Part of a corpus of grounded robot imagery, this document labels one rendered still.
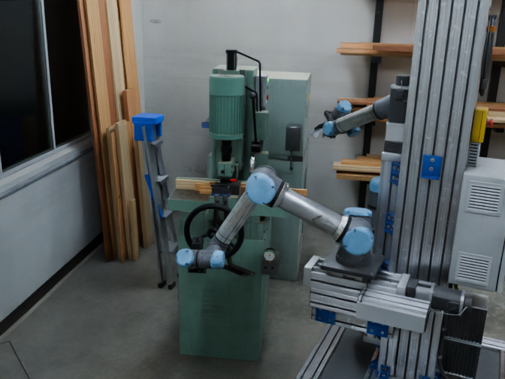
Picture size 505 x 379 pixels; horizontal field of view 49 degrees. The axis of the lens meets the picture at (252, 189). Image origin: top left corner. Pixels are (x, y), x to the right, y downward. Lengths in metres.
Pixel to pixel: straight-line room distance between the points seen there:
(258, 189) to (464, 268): 0.90
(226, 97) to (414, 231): 1.08
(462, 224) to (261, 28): 3.16
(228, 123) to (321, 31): 2.41
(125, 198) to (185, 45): 1.70
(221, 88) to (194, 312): 1.19
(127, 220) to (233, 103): 1.74
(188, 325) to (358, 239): 1.28
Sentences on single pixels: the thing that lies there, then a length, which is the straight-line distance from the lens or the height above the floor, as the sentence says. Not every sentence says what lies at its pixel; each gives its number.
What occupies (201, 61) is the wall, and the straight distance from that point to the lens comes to 5.17.
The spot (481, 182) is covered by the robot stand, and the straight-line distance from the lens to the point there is 2.29.
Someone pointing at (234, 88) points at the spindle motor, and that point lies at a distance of 2.72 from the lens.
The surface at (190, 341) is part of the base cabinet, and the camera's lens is 3.15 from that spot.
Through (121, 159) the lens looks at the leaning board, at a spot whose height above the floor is 0.79.
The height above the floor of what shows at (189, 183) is 0.93.
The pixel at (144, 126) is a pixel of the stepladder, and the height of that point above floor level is 1.11.
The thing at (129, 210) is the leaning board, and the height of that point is 0.39.
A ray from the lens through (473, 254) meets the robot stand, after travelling 2.39.
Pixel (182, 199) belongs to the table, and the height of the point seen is 0.90.
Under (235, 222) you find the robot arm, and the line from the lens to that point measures 2.33.
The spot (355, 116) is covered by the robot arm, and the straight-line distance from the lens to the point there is 2.80.
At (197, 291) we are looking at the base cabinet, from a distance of 2.98.
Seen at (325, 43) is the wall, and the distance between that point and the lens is 5.00.
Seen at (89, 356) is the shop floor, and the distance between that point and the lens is 3.27.
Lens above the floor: 1.80
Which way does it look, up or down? 18 degrees down
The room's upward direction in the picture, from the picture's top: 2 degrees clockwise
